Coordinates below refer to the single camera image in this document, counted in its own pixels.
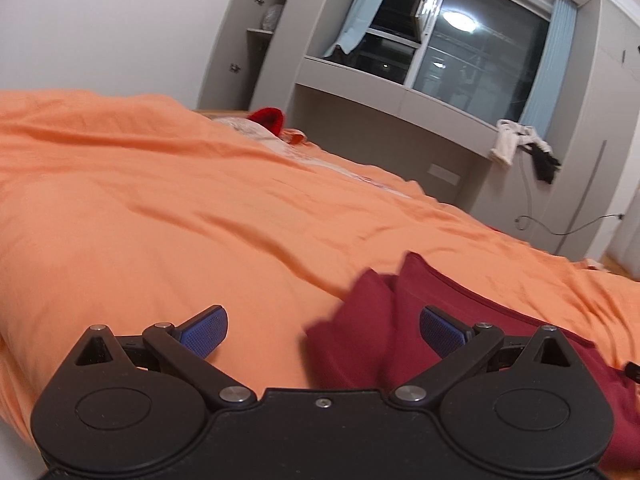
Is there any dark red knit sweater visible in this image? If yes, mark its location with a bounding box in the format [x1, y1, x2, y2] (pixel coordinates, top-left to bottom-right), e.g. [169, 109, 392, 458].
[306, 254, 639, 472]

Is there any orange bed duvet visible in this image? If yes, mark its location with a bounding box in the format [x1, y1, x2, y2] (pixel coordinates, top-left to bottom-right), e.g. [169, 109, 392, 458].
[1, 90, 639, 438]

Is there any black cloth on desk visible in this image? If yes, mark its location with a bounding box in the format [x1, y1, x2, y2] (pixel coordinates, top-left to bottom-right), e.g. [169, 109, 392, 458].
[523, 143, 561, 184]

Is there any grey built-in desk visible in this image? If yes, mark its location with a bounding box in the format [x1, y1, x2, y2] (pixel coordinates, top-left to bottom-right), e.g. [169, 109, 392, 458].
[288, 56, 497, 212]

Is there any white cloth on desk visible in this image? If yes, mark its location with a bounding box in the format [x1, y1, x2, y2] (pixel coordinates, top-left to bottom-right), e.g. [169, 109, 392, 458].
[489, 119, 552, 168]

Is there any red hat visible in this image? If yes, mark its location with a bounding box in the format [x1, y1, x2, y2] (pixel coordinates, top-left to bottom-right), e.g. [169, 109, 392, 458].
[246, 107, 285, 136]

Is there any right light blue curtain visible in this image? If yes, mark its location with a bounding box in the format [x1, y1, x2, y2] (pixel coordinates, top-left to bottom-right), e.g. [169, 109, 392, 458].
[521, 0, 577, 139]

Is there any light blue curtain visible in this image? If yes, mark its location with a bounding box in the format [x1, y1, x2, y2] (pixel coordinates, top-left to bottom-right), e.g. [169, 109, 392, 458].
[521, 0, 577, 139]
[323, 0, 383, 58]

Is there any grey open wardrobe door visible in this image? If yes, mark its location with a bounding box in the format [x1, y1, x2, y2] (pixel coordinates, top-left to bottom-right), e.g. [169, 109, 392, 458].
[198, 0, 276, 110]

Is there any grey tall wardrobe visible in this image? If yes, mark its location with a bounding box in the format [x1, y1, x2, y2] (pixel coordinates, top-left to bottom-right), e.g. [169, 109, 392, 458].
[470, 0, 640, 261]

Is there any left light blue curtain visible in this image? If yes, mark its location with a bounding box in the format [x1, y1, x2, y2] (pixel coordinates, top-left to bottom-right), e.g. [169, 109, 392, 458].
[323, 0, 383, 58]

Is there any black power cable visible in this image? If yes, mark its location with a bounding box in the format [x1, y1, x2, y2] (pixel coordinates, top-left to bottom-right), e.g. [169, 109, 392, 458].
[514, 148, 626, 238]

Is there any white wall socket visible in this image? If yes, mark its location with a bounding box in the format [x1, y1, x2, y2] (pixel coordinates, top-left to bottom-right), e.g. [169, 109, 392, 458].
[427, 164, 460, 186]

